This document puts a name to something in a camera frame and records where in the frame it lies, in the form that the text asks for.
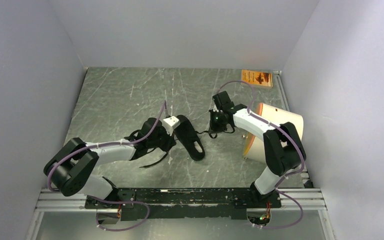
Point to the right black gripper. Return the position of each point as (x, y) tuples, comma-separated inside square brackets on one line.
[(212, 126)]

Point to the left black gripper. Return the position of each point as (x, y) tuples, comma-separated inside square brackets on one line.
[(170, 140)]

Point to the black canvas shoe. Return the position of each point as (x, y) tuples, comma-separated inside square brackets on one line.
[(186, 134)]

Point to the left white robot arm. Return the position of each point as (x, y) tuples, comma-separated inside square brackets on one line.
[(70, 170)]

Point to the orange book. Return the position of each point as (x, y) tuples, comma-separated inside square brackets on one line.
[(257, 78)]

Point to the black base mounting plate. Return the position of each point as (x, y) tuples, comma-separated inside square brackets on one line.
[(179, 203)]

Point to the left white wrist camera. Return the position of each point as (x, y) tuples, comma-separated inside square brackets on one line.
[(170, 124)]

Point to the aluminium frame rail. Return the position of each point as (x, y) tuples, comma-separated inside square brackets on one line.
[(310, 199)]

